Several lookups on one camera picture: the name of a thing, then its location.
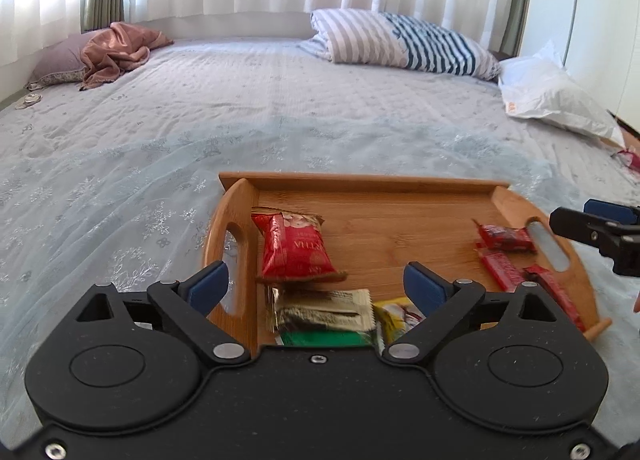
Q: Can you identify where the red chocolate bar packet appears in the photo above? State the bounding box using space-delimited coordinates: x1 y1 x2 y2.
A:
524 264 586 332

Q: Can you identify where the white pillow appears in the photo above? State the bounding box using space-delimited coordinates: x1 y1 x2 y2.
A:
498 41 624 148

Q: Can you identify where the striped pillow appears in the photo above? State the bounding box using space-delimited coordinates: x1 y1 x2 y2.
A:
299 8 501 81

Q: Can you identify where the small red item bedside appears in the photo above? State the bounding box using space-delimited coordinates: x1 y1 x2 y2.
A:
613 150 640 173

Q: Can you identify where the light blue bedspread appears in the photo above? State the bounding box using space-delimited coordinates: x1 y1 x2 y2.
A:
1 40 639 447

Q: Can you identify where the red square wafer packet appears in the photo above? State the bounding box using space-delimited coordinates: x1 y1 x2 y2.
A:
476 249 525 292

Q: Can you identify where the small object near pillow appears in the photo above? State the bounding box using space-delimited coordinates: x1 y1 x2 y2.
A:
15 93 42 110

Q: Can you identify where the pink crumpled cloth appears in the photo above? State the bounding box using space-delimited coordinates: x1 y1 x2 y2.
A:
79 21 174 90

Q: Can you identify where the gold snack packet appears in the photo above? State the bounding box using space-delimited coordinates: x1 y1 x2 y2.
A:
268 287 375 332

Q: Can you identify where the yellow snack packet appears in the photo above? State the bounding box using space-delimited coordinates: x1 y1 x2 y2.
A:
372 298 424 353

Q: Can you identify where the purple pillow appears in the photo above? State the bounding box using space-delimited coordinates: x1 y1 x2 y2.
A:
26 30 100 90

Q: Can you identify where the red puffy snack bag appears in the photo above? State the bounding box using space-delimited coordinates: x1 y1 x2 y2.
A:
250 206 347 284

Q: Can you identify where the green snack packet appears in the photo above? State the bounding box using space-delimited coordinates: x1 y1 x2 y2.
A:
276 330 371 348

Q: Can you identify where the wooden serving tray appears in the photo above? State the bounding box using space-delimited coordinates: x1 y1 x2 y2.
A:
202 170 613 358

